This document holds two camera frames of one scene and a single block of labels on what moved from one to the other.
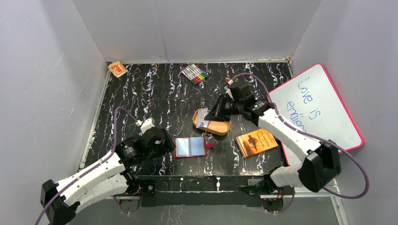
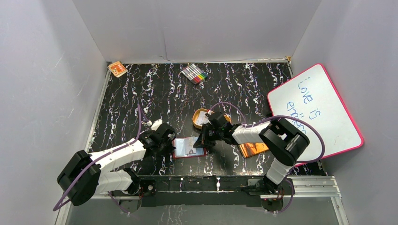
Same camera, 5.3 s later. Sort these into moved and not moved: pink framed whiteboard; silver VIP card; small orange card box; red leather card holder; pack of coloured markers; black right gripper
Moved: black right gripper; silver VIP card
Not moved: small orange card box; red leather card holder; pink framed whiteboard; pack of coloured markers
